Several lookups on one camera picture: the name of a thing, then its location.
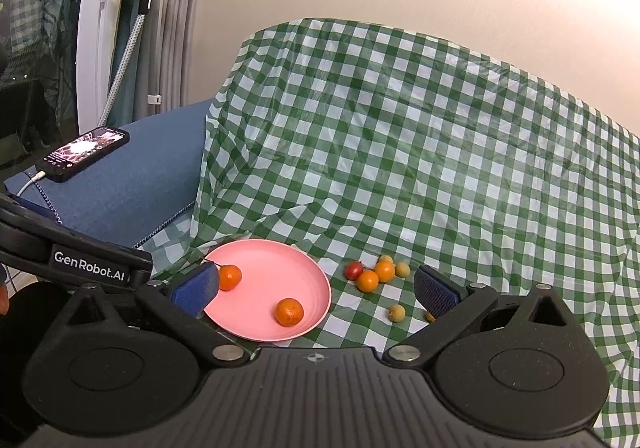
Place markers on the orange tangerine front cluster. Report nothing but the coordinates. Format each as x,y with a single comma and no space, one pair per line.
367,282

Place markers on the yellow small fruit right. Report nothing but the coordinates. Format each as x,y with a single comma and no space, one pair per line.
402,270

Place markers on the orange tangerine cluster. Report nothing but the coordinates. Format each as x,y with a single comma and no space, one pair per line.
385,270
367,282

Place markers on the green white checkered cloth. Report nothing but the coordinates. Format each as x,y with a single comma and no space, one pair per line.
350,141

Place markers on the pink round plate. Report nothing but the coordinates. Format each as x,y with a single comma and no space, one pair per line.
271,271

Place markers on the orange tangerine on plate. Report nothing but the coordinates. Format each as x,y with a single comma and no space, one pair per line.
288,312

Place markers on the white round mirror frame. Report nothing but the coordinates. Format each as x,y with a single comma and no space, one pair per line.
96,36

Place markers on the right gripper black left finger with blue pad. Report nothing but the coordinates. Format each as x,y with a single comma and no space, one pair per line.
173,308

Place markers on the yellow small fruit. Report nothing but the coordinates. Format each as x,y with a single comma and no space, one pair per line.
386,258
396,313
402,270

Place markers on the red cherry tomato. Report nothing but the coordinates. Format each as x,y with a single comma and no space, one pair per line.
353,270

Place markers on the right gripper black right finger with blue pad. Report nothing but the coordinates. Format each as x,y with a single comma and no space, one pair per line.
456,310

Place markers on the orange tangerine with stem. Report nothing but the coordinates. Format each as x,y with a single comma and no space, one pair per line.
230,277

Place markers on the orange tangerine rear cluster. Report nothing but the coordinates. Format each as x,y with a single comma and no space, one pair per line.
385,270

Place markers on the yellow small fruit front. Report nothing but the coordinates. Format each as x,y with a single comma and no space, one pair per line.
396,313

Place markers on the yellow small fruit rear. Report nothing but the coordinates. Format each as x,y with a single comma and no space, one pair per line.
386,258

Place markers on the black smartphone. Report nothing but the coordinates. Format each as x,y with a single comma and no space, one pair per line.
70,159

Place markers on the blue sofa cushion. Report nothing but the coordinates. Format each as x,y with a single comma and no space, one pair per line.
143,191

